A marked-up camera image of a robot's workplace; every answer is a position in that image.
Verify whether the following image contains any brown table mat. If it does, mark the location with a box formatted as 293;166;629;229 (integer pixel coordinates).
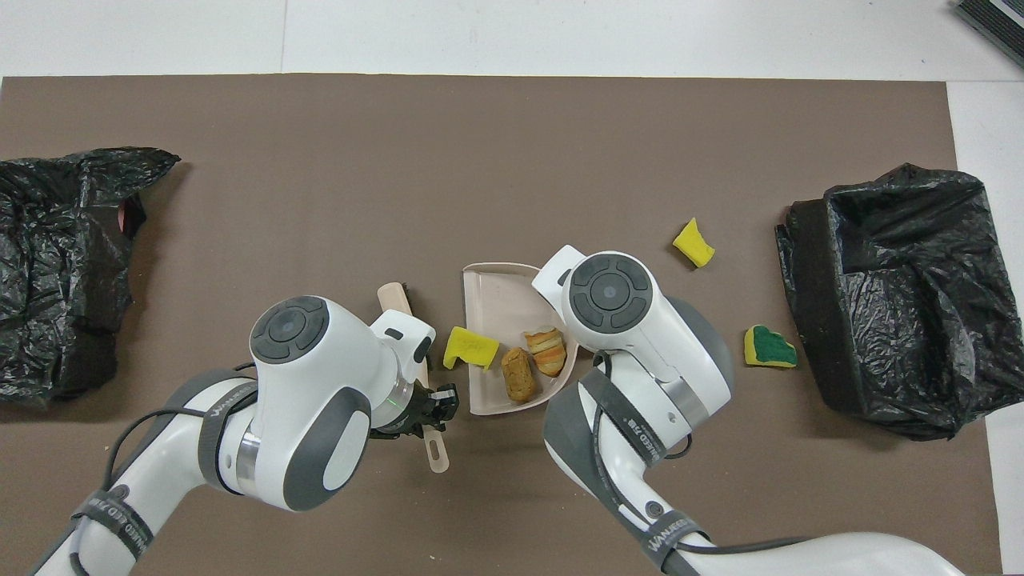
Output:
0;74;1002;576

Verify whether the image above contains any open black bag lined bin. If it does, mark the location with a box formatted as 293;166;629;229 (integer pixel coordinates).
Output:
774;163;1024;442

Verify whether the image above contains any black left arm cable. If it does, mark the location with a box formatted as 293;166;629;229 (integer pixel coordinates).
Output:
70;364;257;576

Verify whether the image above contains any beige hand brush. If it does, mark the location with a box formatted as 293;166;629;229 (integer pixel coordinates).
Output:
377;282;450;474

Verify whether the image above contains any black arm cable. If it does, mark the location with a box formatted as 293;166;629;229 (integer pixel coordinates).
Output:
70;364;257;576
588;352;817;576

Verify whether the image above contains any crumpled black bag over bin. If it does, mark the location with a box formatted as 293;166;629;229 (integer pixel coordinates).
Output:
0;146;182;409

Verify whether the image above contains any brown bread chunk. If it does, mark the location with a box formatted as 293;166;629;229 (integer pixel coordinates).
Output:
502;347;538;403

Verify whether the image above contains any beige plastic dustpan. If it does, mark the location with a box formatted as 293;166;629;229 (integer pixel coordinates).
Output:
462;262;578;416

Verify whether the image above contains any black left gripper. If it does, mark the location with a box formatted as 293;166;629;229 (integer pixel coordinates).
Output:
370;383;459;438

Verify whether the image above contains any plain yellow sponge piece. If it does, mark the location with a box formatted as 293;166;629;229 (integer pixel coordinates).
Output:
672;218;716;269

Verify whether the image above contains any dark ribbed box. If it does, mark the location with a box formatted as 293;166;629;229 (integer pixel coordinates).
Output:
952;0;1024;47

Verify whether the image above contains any green and yellow sponge piece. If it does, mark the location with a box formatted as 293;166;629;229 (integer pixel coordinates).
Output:
744;325;798;369
443;326;500;370

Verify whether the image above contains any orange striped croissant piece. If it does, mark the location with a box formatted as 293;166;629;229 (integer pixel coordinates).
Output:
524;326;567;378

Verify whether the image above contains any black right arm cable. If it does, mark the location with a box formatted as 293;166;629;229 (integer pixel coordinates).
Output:
588;352;817;576

